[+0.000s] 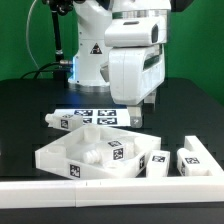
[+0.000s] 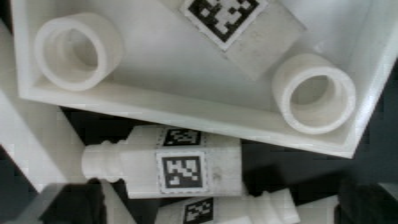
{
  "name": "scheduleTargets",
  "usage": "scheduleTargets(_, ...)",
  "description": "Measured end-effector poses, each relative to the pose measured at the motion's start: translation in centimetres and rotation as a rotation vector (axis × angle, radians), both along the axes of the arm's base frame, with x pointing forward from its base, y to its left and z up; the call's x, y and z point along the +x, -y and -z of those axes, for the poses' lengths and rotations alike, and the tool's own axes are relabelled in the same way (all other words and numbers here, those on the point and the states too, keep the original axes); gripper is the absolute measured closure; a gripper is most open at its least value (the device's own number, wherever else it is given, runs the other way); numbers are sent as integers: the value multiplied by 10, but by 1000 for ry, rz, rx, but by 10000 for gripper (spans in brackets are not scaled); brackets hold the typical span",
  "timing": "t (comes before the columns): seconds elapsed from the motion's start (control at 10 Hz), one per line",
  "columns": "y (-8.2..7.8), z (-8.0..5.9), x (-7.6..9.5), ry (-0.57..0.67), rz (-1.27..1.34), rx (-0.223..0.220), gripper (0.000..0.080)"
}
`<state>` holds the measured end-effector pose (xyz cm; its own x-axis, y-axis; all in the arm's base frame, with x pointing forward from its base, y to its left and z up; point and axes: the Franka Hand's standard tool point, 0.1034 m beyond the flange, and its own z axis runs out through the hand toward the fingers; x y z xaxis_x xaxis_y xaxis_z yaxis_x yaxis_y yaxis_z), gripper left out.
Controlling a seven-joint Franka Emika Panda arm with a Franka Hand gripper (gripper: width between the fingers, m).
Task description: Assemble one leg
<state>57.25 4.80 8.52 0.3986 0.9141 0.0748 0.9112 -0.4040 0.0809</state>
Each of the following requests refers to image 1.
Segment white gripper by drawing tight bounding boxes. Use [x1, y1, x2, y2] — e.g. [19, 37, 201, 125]
[109, 45, 165, 128]

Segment white square tabletop tray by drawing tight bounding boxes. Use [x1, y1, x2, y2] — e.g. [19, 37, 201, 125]
[35, 125, 161, 180]

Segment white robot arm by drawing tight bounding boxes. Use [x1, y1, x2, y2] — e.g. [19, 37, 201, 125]
[68, 0, 171, 128]

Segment white marker base sheet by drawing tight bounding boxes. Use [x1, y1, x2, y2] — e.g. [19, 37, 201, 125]
[54, 109, 130, 127]

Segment white L-shaped obstacle fence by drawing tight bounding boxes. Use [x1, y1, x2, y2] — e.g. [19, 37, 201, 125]
[0, 136, 224, 209]

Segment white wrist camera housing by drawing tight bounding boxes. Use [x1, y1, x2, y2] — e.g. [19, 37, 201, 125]
[104, 17, 166, 47]

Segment black camera stand pole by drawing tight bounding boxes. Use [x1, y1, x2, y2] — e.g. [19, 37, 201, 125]
[42, 0, 73, 81]

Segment black cables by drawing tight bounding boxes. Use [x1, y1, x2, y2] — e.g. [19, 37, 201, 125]
[20, 59, 73, 80]

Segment grey cable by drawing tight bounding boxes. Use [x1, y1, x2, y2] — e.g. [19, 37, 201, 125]
[25, 0, 44, 78]

